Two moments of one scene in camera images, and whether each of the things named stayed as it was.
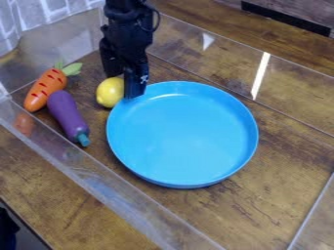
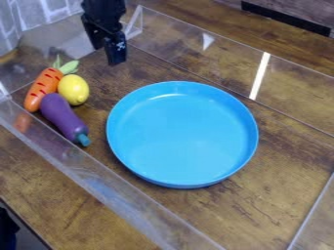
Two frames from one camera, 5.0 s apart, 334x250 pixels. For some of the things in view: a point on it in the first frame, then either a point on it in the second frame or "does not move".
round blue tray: [185, 136] does not move
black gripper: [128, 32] → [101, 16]
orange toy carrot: [47, 83] does not move
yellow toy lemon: [110, 91] → [74, 89]
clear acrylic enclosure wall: [212, 163] does not move
